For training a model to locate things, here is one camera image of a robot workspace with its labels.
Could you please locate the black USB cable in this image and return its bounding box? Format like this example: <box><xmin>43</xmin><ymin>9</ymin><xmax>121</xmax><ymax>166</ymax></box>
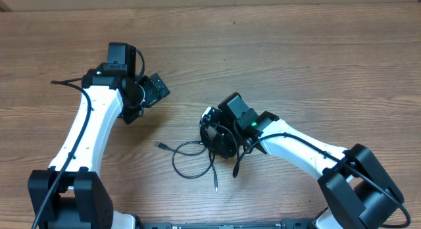
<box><xmin>154</xmin><ymin>123</ymin><xmax>220</xmax><ymax>193</ymax></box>

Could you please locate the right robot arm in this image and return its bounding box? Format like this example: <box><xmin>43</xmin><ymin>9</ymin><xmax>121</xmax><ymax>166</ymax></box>
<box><xmin>199</xmin><ymin>93</ymin><xmax>410</xmax><ymax>228</ymax></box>

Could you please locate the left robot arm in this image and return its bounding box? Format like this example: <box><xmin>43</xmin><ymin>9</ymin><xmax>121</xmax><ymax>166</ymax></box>
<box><xmin>28</xmin><ymin>42</ymin><xmax>170</xmax><ymax>228</ymax></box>

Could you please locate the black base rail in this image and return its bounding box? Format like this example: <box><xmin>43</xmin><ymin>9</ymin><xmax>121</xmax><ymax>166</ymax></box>
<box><xmin>139</xmin><ymin>218</ymin><xmax>317</xmax><ymax>229</ymax></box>

